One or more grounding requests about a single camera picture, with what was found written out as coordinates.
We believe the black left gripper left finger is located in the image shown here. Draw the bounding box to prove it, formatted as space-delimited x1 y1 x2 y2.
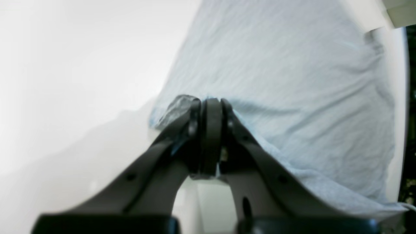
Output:
32 99 204 234

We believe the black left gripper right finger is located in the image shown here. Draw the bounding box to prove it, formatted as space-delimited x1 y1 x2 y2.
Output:
205 99 380 234

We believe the grey T-shirt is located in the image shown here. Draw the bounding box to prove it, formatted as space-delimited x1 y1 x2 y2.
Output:
149 0 408 220

